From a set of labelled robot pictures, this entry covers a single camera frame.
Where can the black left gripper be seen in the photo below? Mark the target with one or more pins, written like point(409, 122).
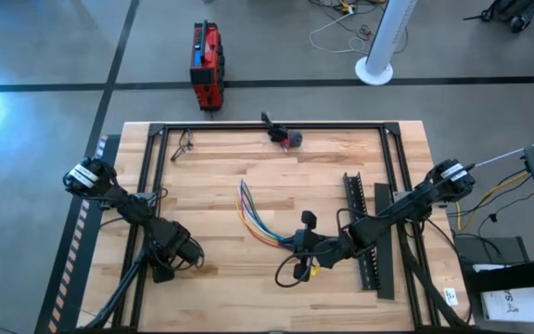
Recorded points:
point(176, 243)

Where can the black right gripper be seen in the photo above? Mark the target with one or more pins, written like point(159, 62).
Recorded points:
point(315, 248)

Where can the black raceway cover strip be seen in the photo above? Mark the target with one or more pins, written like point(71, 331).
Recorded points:
point(386, 278)

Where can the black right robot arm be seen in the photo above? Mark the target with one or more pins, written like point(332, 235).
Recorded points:
point(401, 204)

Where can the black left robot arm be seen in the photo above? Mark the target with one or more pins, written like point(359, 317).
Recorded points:
point(123, 199)

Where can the yellow paper tag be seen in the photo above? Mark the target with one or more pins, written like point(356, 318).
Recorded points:
point(314, 271)

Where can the black red grey tool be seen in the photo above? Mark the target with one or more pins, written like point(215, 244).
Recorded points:
point(278, 134)

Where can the white sticker label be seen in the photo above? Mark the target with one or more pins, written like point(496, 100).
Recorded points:
point(451, 297)

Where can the red and black toolbox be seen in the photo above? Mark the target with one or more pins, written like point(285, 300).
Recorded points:
point(204, 69)

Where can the black floor box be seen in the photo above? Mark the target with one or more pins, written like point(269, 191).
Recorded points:
point(485, 250)

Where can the white tower fan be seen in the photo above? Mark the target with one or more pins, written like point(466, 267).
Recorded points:
point(385, 42)

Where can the black horizontal beam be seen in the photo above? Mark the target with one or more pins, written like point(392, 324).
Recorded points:
point(517, 278)

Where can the thin grey rod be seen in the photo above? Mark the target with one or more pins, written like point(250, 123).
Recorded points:
point(503, 155)

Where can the white printed paper sheet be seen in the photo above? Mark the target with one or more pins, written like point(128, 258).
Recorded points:
point(526, 306)

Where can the black wheeled equipment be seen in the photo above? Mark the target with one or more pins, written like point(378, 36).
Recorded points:
point(512, 9)

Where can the black aluminium table frame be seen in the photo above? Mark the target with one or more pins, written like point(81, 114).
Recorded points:
point(271, 125)

